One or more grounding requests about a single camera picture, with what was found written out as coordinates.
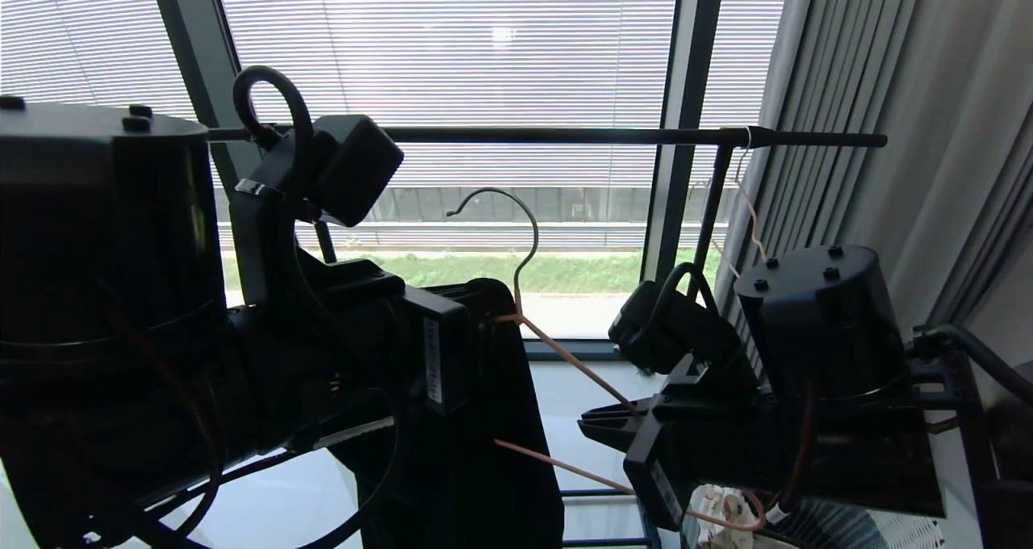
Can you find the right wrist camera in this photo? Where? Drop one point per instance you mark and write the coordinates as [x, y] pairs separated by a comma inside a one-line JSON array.
[[654, 331]]

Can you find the black garment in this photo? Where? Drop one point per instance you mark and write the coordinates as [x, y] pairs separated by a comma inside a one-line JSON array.
[[484, 452]]

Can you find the black clothes rack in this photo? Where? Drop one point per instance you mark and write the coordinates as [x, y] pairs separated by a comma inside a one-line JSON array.
[[565, 136]]

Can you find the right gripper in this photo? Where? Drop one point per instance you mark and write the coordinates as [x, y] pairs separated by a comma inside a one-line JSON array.
[[710, 444]]

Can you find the cream printed garment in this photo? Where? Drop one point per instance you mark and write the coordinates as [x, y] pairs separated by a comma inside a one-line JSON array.
[[722, 517]]

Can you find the pink clothes hanger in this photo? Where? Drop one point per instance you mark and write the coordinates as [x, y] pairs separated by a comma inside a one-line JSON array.
[[565, 353], [759, 238]]

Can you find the grey curtain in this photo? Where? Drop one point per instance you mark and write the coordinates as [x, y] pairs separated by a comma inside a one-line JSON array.
[[928, 89]]

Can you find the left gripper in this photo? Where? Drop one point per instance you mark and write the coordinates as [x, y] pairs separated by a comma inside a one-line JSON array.
[[363, 347]]

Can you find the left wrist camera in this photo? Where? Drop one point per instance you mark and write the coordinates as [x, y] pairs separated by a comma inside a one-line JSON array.
[[355, 169]]

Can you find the white laundry basket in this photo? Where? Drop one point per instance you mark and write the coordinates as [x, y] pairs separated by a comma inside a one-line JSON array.
[[912, 533]]

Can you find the window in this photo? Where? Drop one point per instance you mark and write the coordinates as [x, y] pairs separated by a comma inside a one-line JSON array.
[[484, 48]]

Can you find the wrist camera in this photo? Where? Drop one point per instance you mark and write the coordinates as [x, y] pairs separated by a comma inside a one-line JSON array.
[[654, 331], [355, 169]]

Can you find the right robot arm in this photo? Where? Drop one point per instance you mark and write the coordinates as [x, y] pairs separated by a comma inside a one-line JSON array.
[[823, 323]]

